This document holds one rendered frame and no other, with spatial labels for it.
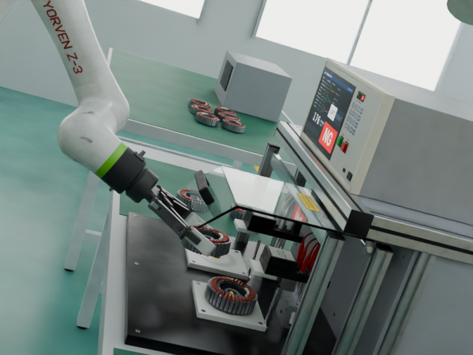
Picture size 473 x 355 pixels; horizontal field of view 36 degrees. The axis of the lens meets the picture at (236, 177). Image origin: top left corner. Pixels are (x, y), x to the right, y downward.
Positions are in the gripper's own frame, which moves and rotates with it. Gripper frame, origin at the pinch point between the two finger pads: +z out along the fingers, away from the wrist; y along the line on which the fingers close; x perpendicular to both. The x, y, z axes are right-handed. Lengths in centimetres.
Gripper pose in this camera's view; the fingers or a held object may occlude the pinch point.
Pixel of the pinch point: (205, 237)
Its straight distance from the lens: 162.6
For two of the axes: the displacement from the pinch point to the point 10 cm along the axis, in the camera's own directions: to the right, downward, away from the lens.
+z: 7.4, 6.4, 1.9
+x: -6.7, 7.4, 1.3
